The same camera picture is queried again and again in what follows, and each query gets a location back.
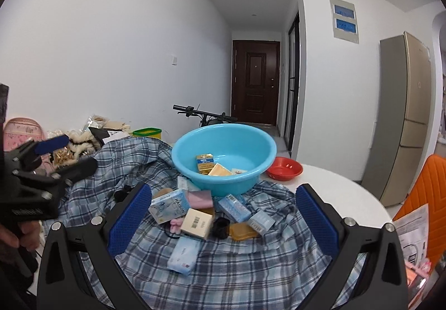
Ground grey blue barcode box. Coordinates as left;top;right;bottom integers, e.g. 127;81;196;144
247;210;275;236

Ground yellow bin green rim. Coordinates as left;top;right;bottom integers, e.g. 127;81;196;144
132;128;162;140

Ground pale blue patterned box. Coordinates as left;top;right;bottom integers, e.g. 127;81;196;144
218;195;252;223

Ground red plastic bowl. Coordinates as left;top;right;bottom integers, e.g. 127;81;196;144
266;157;304;182

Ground yellow box in basin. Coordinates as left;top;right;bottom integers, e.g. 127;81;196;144
209;163;234;177

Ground white grey text box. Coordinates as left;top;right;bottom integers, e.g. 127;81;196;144
177;176;200;192

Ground cream barcode box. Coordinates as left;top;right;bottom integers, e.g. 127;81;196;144
181;208;213;240

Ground wall panel blue screens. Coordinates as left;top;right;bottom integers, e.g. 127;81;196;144
329;0;359;44

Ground person left hand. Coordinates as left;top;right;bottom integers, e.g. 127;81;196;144
1;221;41;263

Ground dark brown door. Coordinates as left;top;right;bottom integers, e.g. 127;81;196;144
231;40;280;125

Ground blue plaid cloth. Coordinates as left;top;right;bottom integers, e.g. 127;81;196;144
58;138;330;309

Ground black bicycle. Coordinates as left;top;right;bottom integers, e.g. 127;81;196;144
172;105;237;128

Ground blue Babycare wipes pack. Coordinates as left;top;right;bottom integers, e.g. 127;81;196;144
167;236;202;275

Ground blue plastic basin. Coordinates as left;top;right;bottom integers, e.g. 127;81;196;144
172;124;277;197

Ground grey beige refrigerator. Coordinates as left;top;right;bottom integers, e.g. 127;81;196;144
361;32;432;207

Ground gold blue cigarette carton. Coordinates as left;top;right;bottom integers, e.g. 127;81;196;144
196;153;215;175

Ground black white furry fabric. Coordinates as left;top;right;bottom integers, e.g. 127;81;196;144
48;129;101;168

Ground light blue Raison box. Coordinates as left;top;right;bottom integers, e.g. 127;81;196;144
149;189;190;225

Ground orange chair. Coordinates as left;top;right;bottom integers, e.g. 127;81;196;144
392;153;446;269

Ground pink backpack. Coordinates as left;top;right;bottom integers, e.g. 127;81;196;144
3;118;54;176

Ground black glass sliding door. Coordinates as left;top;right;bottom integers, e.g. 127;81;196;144
283;13;299;156

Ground black small box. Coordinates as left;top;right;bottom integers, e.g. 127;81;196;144
211;217;231;240

